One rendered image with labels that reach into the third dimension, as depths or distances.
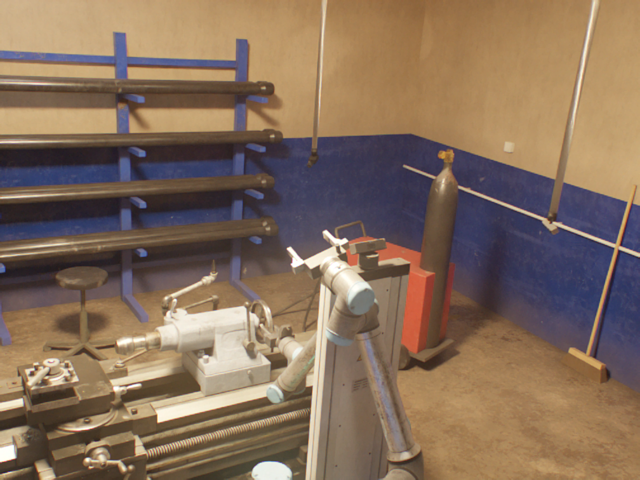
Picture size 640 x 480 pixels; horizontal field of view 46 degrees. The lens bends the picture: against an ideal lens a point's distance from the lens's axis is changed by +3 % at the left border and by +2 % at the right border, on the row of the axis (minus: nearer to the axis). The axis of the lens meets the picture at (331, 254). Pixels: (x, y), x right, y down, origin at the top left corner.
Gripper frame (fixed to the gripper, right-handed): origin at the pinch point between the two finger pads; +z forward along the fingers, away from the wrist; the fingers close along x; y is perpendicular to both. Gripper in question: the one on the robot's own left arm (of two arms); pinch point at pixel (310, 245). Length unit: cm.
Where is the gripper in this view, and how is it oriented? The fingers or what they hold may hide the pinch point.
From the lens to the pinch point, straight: 239.7
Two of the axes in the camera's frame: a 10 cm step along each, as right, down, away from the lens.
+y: -1.5, -7.6, -6.3
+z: -4.9, -5.0, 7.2
